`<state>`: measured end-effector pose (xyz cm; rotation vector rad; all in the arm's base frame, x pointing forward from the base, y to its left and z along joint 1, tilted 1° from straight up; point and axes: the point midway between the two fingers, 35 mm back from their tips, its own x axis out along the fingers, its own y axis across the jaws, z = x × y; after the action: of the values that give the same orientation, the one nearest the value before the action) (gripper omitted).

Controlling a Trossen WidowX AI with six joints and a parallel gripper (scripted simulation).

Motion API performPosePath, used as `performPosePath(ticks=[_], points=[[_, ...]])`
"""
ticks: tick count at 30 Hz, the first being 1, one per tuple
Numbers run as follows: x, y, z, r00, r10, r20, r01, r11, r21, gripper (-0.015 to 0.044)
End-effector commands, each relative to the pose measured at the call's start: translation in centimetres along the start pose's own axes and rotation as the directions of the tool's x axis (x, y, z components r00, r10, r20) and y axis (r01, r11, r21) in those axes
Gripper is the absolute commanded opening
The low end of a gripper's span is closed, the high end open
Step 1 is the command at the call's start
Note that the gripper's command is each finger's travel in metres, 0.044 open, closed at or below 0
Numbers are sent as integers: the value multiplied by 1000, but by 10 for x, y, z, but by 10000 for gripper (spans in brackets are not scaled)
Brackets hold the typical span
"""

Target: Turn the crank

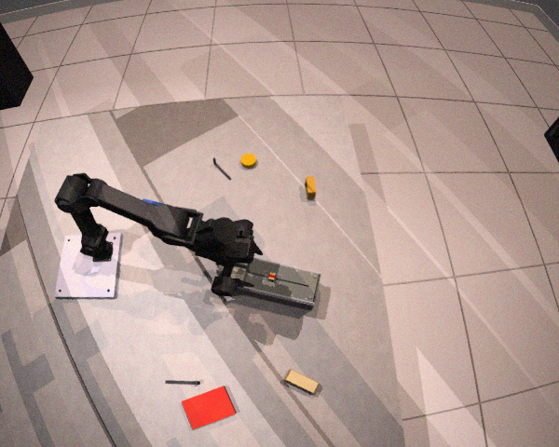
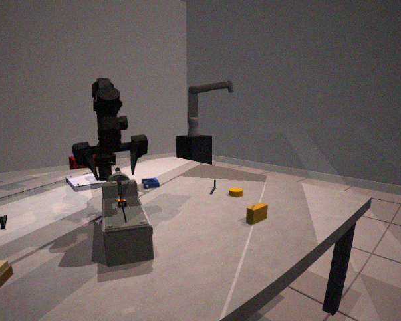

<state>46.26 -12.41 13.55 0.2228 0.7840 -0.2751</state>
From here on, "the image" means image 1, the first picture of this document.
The blue c-clamp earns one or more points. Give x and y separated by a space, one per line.
153 202

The red flat rectangular block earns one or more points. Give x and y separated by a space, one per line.
208 407

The short yellow cylinder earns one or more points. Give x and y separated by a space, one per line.
248 161

